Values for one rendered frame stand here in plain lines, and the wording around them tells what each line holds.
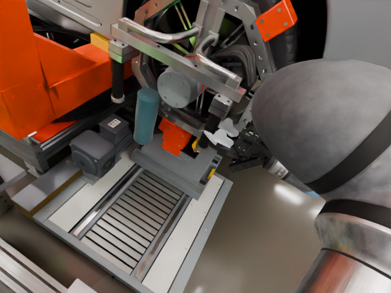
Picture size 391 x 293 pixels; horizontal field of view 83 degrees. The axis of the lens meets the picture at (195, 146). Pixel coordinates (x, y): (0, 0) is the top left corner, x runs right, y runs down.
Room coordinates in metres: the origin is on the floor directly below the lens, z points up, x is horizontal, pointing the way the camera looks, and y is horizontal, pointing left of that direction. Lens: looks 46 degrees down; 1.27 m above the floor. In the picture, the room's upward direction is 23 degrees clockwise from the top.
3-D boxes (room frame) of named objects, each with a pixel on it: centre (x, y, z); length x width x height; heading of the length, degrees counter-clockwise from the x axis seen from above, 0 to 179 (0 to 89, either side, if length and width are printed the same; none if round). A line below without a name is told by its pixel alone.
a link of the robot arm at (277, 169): (0.47, -0.24, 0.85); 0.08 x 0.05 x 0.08; 170
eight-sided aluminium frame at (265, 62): (0.77, 0.10, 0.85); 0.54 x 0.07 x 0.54; 80
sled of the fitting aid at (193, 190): (0.94, 0.07, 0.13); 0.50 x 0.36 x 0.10; 80
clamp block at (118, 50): (0.60, 0.31, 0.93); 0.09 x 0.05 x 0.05; 170
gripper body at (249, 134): (0.49, -0.16, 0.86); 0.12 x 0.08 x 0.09; 80
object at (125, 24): (0.67, 0.22, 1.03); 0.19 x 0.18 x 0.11; 170
